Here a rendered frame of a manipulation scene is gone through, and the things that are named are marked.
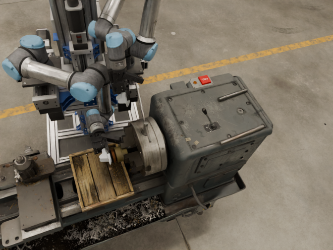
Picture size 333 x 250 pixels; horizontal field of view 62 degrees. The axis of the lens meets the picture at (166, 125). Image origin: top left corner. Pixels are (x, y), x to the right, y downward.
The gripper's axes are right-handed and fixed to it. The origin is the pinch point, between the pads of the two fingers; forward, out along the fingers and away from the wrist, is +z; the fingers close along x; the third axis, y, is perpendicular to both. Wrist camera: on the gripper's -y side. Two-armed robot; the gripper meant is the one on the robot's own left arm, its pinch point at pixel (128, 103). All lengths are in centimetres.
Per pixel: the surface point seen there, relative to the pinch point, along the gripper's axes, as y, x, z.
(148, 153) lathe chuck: -3.1, 16.8, 21.0
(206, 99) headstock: -44.6, 1.9, 8.1
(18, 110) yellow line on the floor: 79, -166, 69
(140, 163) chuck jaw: 1.4, 15.1, 27.9
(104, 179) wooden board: 20, -2, 47
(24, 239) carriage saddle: 65, 16, 52
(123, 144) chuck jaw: 6.4, 2.4, 21.9
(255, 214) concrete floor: -103, -3, 144
